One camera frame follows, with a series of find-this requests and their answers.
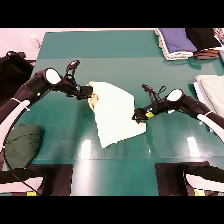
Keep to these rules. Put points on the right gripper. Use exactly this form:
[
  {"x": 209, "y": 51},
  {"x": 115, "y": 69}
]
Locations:
[{"x": 142, "y": 114}]

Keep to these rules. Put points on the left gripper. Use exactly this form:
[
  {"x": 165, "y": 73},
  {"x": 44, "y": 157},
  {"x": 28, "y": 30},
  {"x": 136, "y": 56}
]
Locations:
[{"x": 85, "y": 92}]

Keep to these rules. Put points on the cream T-shirt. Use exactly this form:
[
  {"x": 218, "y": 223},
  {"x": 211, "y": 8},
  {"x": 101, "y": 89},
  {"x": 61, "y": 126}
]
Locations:
[{"x": 115, "y": 113}]

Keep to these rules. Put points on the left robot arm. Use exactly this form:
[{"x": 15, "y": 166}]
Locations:
[{"x": 35, "y": 87}]

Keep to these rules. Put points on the black bag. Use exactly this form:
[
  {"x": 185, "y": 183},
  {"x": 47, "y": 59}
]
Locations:
[{"x": 13, "y": 75}]

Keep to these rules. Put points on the pale folded garment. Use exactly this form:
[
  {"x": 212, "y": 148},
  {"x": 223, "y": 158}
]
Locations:
[{"x": 213, "y": 91}]

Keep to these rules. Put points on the purple garment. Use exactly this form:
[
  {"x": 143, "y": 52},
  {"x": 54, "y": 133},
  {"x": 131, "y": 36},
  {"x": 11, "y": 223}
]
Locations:
[{"x": 175, "y": 40}]

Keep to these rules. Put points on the dark green garment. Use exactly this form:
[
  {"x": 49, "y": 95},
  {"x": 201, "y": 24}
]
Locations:
[{"x": 21, "y": 145}]

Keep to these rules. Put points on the brown garment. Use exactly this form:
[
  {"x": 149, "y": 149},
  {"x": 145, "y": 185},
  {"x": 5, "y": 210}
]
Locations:
[{"x": 206, "y": 54}]

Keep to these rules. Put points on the black garment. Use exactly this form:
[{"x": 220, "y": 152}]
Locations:
[{"x": 201, "y": 37}]

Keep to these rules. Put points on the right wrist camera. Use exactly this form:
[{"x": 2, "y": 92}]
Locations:
[{"x": 150, "y": 91}]

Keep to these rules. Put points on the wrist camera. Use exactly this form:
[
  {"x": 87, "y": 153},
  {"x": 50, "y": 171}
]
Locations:
[
  {"x": 71, "y": 68},
  {"x": 150, "y": 91}
]

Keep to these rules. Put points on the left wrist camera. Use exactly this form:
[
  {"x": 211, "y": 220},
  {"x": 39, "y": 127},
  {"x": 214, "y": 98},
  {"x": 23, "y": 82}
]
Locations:
[{"x": 71, "y": 68}]

